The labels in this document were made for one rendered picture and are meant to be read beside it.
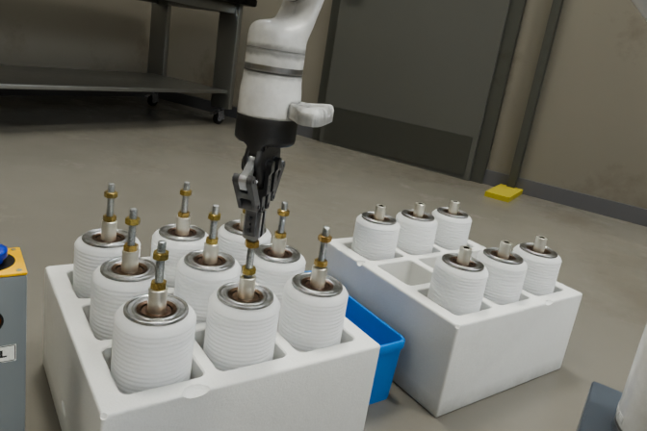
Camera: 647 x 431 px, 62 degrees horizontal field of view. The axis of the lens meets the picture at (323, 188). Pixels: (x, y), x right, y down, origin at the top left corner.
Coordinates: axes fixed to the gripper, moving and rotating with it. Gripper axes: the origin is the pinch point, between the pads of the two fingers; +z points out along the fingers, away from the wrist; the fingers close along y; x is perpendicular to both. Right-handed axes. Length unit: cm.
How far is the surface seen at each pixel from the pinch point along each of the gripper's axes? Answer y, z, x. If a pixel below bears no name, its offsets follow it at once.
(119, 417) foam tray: 18.3, 18.1, -6.0
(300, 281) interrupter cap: -8.1, 10.1, 5.4
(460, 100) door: -243, -7, 26
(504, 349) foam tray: -33, 25, 40
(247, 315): 3.9, 10.7, 2.0
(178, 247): -11.3, 11.1, -15.9
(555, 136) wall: -231, 3, 76
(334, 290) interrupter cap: -8.0, 10.2, 10.5
